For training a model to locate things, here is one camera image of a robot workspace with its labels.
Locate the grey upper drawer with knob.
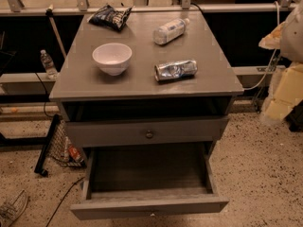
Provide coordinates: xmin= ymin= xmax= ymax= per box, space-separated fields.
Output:
xmin=66 ymin=116 xmax=228 ymax=148

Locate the clear plastic water bottle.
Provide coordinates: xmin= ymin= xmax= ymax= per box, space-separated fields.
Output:
xmin=152 ymin=18 xmax=190 ymax=45

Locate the black floor cable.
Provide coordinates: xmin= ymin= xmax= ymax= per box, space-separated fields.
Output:
xmin=45 ymin=176 xmax=86 ymax=227

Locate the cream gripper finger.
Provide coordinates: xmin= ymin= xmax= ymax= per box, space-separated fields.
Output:
xmin=260 ymin=62 xmax=303 ymax=125
xmin=258 ymin=22 xmax=285 ymax=50

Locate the metal railing frame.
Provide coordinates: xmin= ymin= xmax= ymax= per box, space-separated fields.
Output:
xmin=0 ymin=0 xmax=303 ymax=17

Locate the white sneaker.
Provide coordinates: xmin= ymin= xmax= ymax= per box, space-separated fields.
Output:
xmin=0 ymin=189 xmax=28 ymax=227

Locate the dark blue chip bag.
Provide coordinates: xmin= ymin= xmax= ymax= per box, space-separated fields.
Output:
xmin=87 ymin=5 xmax=132 ymax=32

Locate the black wire mesh basket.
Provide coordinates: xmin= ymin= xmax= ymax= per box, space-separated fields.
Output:
xmin=34 ymin=114 xmax=86 ymax=177

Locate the white bowl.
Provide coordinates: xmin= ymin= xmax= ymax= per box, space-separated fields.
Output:
xmin=92 ymin=43 xmax=133 ymax=76

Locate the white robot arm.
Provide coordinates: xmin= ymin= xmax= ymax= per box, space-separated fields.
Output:
xmin=258 ymin=1 xmax=303 ymax=125

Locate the standing water bottle on ledge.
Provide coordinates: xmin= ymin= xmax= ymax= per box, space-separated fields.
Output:
xmin=40 ymin=49 xmax=58 ymax=79

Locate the wooden stick with black tape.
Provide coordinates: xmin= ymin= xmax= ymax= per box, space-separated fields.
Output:
xmin=45 ymin=4 xmax=66 ymax=59

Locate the open grey bottom drawer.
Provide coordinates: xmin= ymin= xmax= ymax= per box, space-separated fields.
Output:
xmin=71 ymin=143 xmax=229 ymax=220

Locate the white hanging cable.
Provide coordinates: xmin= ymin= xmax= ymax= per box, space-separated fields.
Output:
xmin=242 ymin=0 xmax=282 ymax=92

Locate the grey wooden drawer cabinet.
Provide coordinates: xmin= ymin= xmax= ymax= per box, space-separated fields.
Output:
xmin=48 ymin=10 xmax=245 ymax=156

